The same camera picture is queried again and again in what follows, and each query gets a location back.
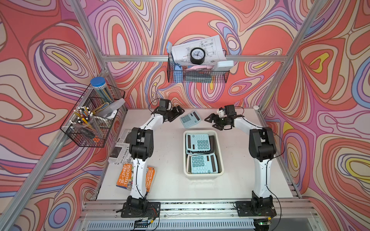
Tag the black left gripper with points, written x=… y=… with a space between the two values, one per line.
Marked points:
x=175 y=113

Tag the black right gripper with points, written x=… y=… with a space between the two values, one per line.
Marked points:
x=212 y=115

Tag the blue calculator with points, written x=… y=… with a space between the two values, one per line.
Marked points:
x=190 y=119
x=203 y=164

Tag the blue calculator corner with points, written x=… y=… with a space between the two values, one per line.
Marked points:
x=198 y=142

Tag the cream plastic storage box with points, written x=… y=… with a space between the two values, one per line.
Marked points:
x=217 y=152

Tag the black calculator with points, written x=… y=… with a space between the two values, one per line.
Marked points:
x=212 y=144

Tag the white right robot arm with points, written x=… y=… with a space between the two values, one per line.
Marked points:
x=262 y=148

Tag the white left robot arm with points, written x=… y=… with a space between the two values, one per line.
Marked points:
x=141 y=149

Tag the white box in basket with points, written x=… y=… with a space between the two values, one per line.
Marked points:
x=223 y=65

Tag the grey stapler in basket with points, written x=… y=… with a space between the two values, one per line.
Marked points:
x=111 y=110

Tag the newspaper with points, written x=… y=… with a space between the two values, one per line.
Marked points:
x=120 y=153

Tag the black round clock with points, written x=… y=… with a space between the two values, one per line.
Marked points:
x=197 y=56

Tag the blue lid pencil jar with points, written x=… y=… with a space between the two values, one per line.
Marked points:
x=101 y=88

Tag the white paper drawing sheet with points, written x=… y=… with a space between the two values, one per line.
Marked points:
x=206 y=51

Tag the colourful children's book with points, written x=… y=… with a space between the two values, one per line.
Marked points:
x=125 y=179

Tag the clear cup of pencils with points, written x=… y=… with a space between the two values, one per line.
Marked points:
x=84 y=122

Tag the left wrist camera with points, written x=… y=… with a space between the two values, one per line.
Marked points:
x=164 y=105

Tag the black wire basket back wall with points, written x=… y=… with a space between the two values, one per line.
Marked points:
x=182 y=74

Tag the black wire basket wall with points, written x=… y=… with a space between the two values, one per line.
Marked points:
x=93 y=101
x=182 y=74

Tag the black wire basket left wall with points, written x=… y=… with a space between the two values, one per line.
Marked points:
x=93 y=101

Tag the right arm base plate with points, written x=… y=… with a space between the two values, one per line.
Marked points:
x=255 y=209

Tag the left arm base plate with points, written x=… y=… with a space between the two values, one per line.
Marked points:
x=141 y=209

